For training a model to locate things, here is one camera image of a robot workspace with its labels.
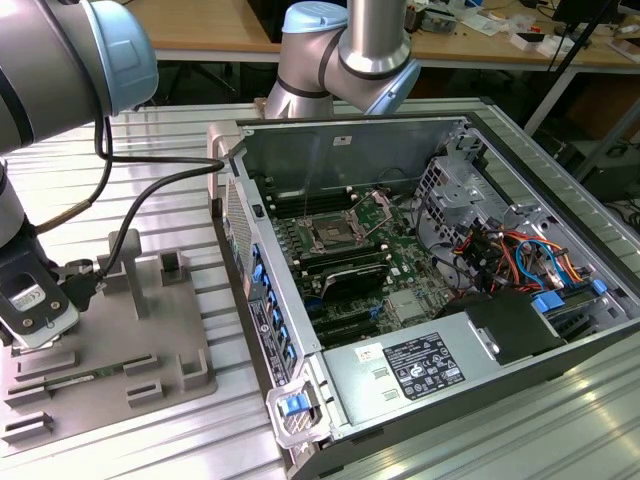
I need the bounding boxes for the black RAM slot row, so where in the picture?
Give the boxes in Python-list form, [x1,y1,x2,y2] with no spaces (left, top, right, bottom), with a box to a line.
[267,187,359,217]
[299,242,386,276]

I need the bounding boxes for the black expansion slot row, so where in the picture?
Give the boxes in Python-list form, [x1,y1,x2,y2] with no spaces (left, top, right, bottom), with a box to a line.
[312,304,381,346]

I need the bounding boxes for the CPU socket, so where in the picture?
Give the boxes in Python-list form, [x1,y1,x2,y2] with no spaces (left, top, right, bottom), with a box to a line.
[309,212,361,251]

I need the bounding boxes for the green RAM stick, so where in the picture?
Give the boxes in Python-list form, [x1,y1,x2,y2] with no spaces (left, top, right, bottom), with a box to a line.
[44,362,131,389]

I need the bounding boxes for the grey plastic parts rack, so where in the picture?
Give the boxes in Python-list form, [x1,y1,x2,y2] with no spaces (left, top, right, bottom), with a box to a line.
[0,229,221,456]

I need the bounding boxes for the grey case latch blue tab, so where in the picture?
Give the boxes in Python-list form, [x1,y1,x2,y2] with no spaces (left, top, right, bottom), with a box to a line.
[267,382,331,449]

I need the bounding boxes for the black graphics card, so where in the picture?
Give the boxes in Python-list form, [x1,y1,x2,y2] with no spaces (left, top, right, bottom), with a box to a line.
[319,262,389,301]

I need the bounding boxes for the silver power supply unit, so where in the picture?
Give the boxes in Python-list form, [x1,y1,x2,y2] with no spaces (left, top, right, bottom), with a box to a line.
[319,312,501,426]

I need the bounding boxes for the open black PC case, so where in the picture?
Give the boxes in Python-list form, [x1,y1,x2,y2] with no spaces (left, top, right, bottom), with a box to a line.
[207,110,640,480]

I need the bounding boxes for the silver chipset heatsink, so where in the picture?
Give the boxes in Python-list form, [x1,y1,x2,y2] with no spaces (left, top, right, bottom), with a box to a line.
[387,289,426,324]

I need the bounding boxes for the green motherboard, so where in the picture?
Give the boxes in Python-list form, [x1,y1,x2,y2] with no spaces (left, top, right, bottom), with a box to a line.
[269,184,451,346]

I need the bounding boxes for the perforated silver drive cage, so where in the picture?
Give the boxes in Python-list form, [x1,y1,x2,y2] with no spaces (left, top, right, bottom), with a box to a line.
[414,154,501,241]

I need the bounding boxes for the black plastic shroud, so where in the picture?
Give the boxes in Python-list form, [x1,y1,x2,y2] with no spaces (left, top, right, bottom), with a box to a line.
[434,292,569,366]

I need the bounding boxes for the blue disk carrier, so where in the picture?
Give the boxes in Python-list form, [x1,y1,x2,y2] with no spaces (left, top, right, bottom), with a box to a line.
[532,292,566,316]

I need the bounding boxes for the long wooden desk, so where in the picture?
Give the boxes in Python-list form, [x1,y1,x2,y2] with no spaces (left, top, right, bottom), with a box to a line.
[144,0,640,76]

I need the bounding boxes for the white small boxes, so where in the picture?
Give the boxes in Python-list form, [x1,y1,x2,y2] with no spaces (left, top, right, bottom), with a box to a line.
[509,32,576,56]

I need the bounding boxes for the black computer under desk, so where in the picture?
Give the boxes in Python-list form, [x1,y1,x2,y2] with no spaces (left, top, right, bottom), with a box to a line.
[582,144,640,201]

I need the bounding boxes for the black monitor stand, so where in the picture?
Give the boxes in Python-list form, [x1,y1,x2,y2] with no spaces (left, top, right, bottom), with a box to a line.
[547,0,619,71]

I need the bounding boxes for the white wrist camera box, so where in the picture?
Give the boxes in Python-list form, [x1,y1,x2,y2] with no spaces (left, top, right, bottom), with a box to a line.
[0,272,81,351]

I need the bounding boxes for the metal socket cover frame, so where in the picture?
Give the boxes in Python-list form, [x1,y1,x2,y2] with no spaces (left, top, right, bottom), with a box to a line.
[349,189,396,236]

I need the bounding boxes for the coloured wire bundle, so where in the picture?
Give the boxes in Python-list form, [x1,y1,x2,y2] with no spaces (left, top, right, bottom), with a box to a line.
[447,224,589,296]

